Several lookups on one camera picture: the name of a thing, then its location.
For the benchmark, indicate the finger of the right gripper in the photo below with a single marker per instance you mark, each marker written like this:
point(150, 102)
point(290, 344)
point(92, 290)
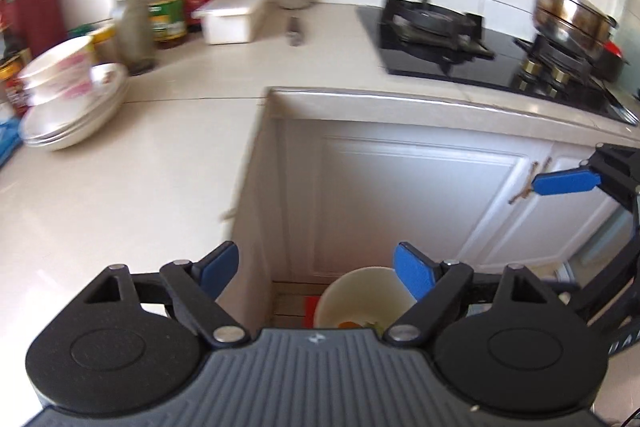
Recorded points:
point(565, 182)

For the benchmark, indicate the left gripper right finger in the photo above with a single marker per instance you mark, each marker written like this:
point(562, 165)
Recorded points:
point(439, 289)

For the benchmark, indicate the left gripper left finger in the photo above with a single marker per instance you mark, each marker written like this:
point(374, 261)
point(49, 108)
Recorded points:
point(194, 287)

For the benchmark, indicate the orange peel front piece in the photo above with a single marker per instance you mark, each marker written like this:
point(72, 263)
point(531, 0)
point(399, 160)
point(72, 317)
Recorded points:
point(350, 325)

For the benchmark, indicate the white trash bucket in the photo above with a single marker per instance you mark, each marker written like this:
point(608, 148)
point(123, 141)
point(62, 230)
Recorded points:
point(373, 297)

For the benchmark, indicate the right cabinet door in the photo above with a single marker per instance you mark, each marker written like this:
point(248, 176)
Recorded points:
point(545, 216)

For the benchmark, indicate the cabinet door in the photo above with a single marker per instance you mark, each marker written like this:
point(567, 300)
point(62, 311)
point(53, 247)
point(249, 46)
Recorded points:
point(354, 190)
point(545, 216)

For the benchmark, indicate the black red small pot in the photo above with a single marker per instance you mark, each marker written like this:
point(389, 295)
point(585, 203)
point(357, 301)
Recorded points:
point(610, 63)

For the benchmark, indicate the left cabinet door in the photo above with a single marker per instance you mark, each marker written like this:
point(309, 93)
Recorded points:
point(354, 190)

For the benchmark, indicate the stainless steel pot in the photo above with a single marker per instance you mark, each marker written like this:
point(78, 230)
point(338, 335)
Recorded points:
point(577, 25)

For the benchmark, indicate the stacked white plates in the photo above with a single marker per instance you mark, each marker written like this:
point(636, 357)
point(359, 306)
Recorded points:
point(65, 122)

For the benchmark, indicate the black gas stove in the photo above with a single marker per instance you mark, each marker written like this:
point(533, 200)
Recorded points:
point(420, 39)

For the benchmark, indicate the blue white salt bag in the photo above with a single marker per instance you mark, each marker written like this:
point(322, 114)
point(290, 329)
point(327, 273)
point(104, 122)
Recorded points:
point(10, 139)

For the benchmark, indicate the stacked white bowls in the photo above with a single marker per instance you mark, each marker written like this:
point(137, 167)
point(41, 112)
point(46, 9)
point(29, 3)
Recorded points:
point(63, 71)

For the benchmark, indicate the clear glass bottle red cap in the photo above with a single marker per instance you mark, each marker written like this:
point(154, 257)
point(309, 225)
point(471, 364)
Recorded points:
point(134, 36)

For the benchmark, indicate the metal spatula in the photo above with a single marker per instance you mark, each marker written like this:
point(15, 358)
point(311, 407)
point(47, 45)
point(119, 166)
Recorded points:
point(294, 28)

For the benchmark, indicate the white plastic lidded box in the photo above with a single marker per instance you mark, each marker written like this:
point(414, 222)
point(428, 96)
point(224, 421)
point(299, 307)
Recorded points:
point(231, 21)

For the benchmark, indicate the green lid jar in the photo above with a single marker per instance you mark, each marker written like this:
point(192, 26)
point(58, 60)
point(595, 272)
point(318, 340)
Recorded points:
point(85, 29)

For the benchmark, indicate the dark vinegar bottle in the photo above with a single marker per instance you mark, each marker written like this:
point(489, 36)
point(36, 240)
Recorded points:
point(15, 55)

